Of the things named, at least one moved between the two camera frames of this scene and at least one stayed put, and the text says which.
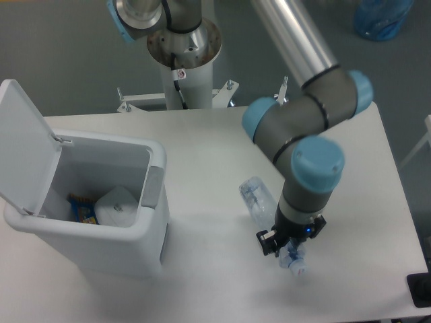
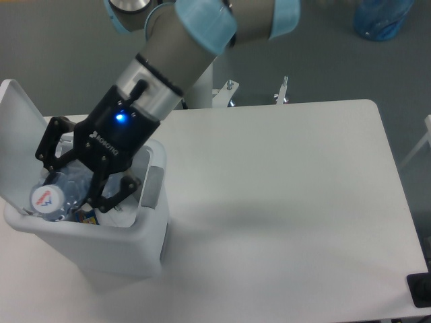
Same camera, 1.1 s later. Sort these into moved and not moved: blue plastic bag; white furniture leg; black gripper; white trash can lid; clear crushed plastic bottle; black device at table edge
Moved: clear crushed plastic bottle; black gripper
Not moved: white furniture leg; blue plastic bag; white trash can lid; black device at table edge
